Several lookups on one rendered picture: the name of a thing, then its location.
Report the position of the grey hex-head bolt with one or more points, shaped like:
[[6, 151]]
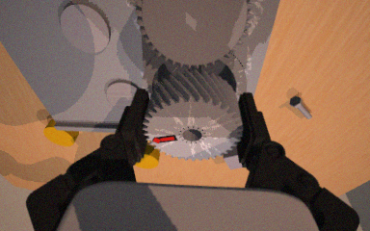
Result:
[[296, 102]]

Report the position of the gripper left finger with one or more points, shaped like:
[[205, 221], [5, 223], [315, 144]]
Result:
[[112, 161]]

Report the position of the grey toothed gear with red arrow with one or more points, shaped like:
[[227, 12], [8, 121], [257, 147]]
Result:
[[194, 116]]

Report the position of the dark grey block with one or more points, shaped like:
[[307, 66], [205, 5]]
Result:
[[231, 159]]

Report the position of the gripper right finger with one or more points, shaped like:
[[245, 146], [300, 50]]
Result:
[[266, 160]]

